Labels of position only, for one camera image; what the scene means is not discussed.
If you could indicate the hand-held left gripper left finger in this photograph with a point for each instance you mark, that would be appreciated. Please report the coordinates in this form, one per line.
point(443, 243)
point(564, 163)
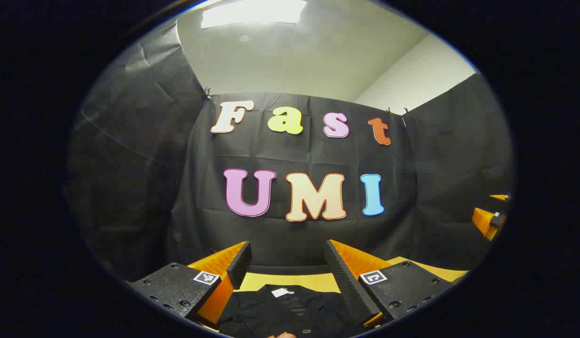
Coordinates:
point(240, 263)

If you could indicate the black jacket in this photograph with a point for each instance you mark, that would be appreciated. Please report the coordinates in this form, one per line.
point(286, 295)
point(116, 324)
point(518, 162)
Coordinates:
point(290, 310)

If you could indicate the black backdrop cloth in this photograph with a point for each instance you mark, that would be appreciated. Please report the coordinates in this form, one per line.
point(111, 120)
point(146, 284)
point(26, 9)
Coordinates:
point(309, 155)

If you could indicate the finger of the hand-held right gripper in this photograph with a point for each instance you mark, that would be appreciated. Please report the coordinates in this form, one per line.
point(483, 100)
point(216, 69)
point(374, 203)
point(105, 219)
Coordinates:
point(484, 220)
point(501, 199)

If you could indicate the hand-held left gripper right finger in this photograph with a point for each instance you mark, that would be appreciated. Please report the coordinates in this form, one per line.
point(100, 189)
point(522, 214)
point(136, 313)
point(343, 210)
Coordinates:
point(346, 281)

